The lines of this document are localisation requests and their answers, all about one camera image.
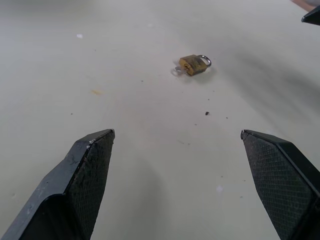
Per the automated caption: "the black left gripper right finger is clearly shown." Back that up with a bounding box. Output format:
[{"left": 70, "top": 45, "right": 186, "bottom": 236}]
[{"left": 240, "top": 129, "right": 320, "bottom": 240}]

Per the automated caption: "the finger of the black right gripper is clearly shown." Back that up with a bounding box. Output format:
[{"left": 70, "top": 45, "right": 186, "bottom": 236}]
[{"left": 301, "top": 5, "right": 320, "bottom": 26}]

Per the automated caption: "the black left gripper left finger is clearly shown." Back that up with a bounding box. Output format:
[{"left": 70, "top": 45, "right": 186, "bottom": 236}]
[{"left": 0, "top": 128, "right": 116, "bottom": 240}]

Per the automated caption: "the small silver key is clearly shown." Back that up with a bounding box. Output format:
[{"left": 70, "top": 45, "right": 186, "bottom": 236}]
[{"left": 170, "top": 66, "right": 188, "bottom": 77}]

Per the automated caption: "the brass padlock with steel shackle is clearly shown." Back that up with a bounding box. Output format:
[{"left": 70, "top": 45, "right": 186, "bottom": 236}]
[{"left": 179, "top": 54, "right": 212, "bottom": 77}]

